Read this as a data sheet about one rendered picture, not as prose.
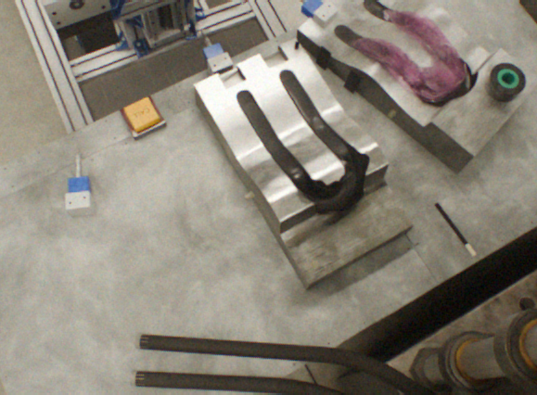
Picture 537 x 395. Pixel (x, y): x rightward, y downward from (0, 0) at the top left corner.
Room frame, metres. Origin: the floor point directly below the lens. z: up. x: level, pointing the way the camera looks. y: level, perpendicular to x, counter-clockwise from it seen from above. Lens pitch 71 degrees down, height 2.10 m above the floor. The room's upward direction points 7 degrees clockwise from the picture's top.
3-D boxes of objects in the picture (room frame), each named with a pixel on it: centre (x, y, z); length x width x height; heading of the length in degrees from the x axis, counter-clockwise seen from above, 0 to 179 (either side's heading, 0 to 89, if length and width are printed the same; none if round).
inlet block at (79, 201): (0.42, 0.40, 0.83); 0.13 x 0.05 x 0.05; 15
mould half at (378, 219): (0.53, -0.07, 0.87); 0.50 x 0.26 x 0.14; 36
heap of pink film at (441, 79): (0.81, -0.30, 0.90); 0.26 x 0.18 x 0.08; 53
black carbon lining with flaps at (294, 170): (0.55, -0.07, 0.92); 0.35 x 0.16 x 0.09; 36
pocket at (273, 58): (0.75, 0.01, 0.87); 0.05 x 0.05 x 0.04; 36
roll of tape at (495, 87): (0.74, -0.50, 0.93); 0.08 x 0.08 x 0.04
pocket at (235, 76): (0.69, 0.10, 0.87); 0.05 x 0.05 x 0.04; 36
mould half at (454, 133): (0.81, -0.31, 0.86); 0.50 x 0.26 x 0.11; 53
